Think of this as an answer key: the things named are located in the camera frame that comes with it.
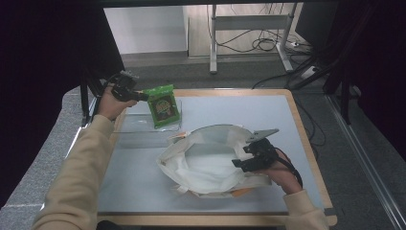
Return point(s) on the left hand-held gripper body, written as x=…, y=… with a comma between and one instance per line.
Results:
x=124, y=86

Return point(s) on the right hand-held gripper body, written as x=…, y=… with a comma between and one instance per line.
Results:
x=260, y=150

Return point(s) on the green snack packet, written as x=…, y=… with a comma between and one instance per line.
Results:
x=162, y=107

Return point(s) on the clear plastic storage box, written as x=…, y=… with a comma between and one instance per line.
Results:
x=137, y=124

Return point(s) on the white printed cloth bag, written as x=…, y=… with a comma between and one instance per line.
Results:
x=207, y=172

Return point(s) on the person's left hand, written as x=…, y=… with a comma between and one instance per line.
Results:
x=110, y=107

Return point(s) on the person's right hand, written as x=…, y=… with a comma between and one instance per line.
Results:
x=282, y=177

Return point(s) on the black metal stand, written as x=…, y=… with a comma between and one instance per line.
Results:
x=344, y=96
x=84, y=99

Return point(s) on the dark curtain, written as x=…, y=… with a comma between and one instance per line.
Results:
x=379, y=64
x=48, y=64

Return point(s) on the white power strip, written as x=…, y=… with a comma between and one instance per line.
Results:
x=309, y=72

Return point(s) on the white metal desk frame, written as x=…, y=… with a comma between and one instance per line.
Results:
x=250, y=22

